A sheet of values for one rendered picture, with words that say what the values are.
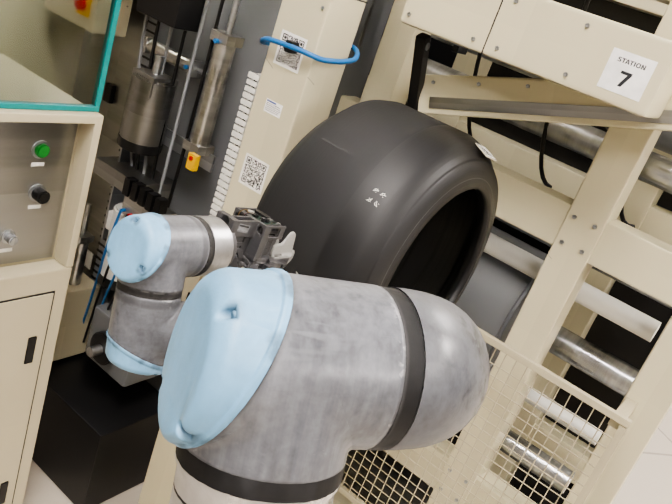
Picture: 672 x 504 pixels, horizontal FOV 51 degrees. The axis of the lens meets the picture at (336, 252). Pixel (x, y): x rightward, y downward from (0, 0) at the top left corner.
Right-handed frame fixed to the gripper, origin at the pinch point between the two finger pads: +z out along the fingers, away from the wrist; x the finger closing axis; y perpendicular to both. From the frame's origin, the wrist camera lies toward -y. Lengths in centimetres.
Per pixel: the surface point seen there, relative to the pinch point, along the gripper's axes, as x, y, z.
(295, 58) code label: 33, 30, 25
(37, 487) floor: 73, -120, 33
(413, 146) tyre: -4.3, 24.8, 20.1
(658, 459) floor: -70, -89, 290
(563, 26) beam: -11, 57, 48
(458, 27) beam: 12, 50, 49
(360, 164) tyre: 0.9, 18.2, 13.3
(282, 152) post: 28.9, 10.1, 27.7
